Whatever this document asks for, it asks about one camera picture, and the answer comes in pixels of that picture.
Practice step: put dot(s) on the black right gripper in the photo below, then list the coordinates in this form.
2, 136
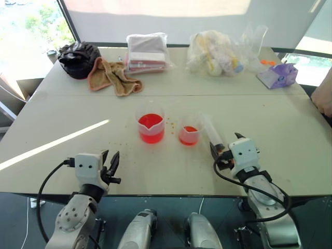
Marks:
225, 158

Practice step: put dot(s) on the empty clear plastic bag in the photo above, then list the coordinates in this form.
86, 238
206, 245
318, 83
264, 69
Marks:
255, 49

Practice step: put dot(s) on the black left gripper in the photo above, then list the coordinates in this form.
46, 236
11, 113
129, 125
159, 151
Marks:
106, 177

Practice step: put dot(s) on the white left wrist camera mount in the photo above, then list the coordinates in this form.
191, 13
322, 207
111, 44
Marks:
86, 168

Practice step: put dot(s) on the plastic bag of yellow items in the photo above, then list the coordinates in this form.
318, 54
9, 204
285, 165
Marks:
210, 55

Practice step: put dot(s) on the black crumpled bag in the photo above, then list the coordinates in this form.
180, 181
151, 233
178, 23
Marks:
77, 58

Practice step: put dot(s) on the purple tissue box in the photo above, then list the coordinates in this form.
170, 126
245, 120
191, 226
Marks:
278, 76

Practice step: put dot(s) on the small orange plastic piece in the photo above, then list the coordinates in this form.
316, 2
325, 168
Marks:
267, 62

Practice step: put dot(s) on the silver rounded robot leg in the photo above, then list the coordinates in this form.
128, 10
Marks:
138, 230
202, 230

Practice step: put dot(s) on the plastic pack of cloths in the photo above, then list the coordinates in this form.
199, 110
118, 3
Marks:
146, 54

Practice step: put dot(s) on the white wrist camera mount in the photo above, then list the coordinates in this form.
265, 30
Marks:
243, 154
86, 168

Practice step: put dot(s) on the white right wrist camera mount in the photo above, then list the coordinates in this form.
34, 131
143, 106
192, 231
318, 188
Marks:
243, 154

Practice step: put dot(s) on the brown towel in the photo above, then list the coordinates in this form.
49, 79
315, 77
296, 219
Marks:
109, 76

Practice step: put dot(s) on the clear plastic test tube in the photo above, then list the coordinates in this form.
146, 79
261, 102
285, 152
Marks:
210, 129

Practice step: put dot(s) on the large beaker with red liquid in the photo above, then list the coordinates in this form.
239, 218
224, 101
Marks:
150, 124

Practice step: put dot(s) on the small beaker with red liquid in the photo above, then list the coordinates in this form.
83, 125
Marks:
189, 132

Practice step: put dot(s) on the dark lidded tumbler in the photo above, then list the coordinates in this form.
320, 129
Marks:
52, 55

